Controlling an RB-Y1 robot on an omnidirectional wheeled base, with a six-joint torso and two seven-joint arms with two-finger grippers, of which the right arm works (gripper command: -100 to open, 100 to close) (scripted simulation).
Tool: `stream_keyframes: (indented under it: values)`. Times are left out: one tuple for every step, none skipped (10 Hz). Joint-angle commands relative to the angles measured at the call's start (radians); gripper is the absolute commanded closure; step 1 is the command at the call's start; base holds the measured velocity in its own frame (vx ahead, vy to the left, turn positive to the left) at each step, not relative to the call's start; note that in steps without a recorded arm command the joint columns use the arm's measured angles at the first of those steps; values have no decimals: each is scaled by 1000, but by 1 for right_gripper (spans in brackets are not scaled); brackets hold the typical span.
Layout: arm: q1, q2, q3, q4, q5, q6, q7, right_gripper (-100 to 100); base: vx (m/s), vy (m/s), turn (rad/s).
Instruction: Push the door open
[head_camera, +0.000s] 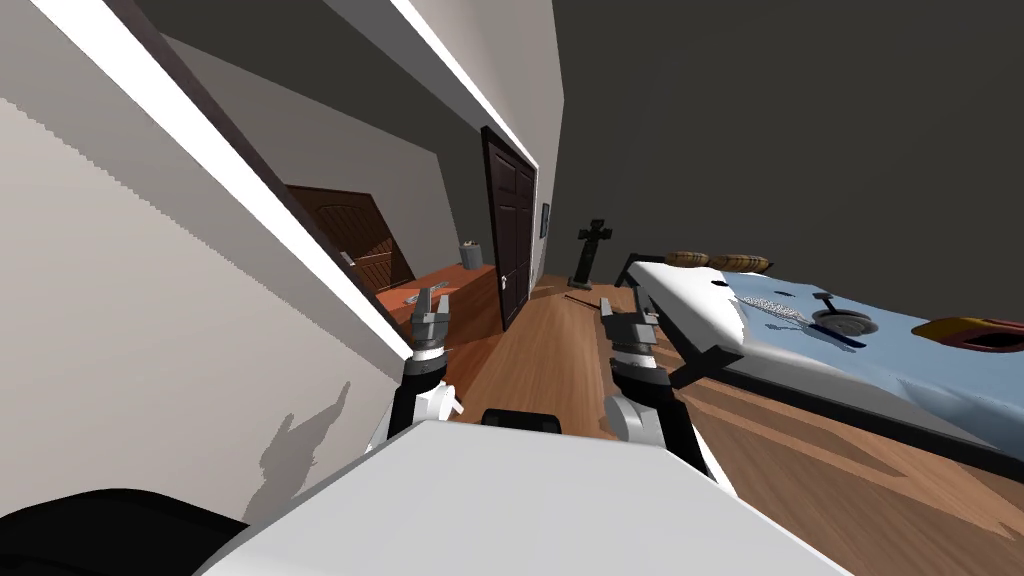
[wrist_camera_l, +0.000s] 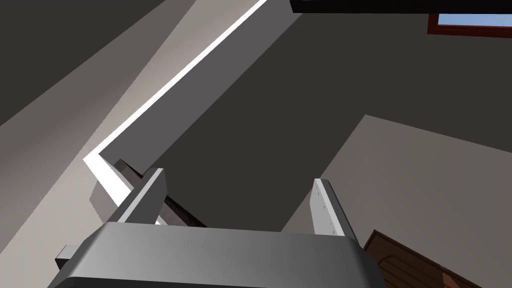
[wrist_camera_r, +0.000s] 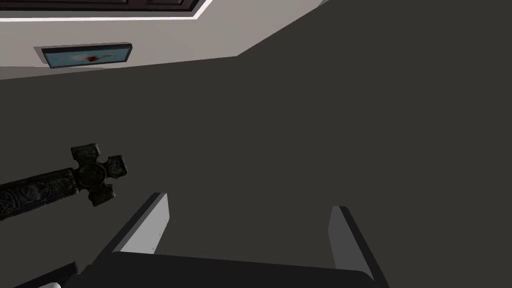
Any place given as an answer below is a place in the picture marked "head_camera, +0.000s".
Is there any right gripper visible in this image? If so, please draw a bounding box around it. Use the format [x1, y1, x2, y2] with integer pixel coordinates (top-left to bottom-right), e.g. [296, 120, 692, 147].
[599, 287, 663, 358]

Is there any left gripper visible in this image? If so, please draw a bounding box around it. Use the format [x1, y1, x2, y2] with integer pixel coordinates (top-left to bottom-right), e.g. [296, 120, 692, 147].
[408, 287, 452, 349]

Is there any orange wooden dresser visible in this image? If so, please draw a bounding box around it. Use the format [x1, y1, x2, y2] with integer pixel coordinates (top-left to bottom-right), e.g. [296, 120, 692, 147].
[375, 239, 504, 348]

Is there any black cross statue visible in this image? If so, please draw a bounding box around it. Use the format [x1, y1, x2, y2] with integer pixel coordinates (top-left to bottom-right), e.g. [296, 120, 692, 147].
[568, 218, 615, 292]

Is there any brown wooden door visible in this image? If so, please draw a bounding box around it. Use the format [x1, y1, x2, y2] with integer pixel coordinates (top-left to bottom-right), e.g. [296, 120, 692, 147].
[285, 184, 418, 295]

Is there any dark brown panelled door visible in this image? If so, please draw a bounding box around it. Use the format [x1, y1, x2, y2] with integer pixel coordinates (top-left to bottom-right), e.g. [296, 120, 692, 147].
[479, 125, 539, 334]

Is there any bed with blue cover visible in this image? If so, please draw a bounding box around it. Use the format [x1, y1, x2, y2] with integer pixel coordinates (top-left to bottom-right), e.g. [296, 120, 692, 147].
[614, 251, 1024, 485]

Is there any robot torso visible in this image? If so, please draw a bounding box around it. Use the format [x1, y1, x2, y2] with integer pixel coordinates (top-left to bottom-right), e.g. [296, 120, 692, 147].
[191, 408, 851, 576]

